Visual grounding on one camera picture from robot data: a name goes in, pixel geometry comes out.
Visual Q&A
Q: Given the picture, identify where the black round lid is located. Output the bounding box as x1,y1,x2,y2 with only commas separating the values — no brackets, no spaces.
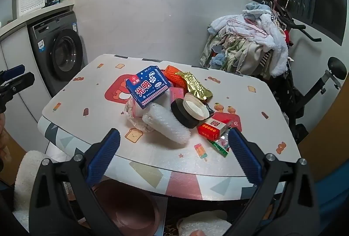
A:
170,98,202,129

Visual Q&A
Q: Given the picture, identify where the blue cloth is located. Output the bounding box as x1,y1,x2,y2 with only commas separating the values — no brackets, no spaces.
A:
320,169,348,236

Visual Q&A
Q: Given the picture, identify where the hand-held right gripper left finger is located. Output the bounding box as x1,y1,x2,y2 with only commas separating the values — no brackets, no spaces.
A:
29,128,122,236

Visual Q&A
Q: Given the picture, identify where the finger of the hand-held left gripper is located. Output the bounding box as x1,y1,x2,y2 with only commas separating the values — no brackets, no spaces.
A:
0,65,26,82
0,72,35,102

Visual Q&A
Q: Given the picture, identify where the pile of clothes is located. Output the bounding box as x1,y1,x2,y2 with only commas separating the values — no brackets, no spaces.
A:
199,1,291,78

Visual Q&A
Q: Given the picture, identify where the white fluffy rug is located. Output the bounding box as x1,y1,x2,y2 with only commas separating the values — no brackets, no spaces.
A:
13,151,232,236

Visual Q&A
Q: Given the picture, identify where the pink plastic box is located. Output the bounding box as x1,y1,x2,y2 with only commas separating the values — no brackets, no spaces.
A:
168,86,186,105

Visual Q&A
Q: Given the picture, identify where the brown round bin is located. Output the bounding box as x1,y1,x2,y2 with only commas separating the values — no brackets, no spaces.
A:
93,180,161,236

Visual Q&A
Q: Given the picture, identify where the orange foam mesh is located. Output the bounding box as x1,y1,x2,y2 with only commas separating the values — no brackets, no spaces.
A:
164,65,188,88

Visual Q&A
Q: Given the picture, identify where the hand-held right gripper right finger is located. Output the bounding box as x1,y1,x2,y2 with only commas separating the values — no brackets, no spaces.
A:
228,128,321,236

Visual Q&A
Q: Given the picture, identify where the green candy wrapper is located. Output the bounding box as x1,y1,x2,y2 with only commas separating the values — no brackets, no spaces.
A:
210,135,231,157

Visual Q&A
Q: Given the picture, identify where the blue printed carton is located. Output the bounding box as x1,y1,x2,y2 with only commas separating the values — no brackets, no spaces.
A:
125,65,172,109

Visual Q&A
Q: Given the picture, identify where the white paper cup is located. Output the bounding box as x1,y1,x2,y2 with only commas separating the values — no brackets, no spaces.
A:
183,93,210,120

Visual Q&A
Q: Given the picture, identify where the red cigarette box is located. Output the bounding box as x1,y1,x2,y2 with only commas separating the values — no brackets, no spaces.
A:
197,115,232,141

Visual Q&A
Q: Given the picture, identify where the bubble wrap roll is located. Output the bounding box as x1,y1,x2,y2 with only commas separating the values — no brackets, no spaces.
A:
142,103,191,145

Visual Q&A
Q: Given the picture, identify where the clear plastic bag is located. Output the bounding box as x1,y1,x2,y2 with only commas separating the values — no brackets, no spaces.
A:
125,95,156,133

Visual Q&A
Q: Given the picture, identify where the gold foil wrapper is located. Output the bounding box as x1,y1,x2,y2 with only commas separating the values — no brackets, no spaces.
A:
174,71,213,102

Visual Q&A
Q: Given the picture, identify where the grey washing machine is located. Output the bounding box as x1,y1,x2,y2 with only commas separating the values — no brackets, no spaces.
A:
27,9,84,97

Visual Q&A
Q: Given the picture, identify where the black exercise bike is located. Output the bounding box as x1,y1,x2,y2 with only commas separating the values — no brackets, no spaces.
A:
269,0,349,141

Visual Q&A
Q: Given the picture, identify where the small black packet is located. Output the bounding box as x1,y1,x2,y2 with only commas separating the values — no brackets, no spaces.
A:
203,103,216,118

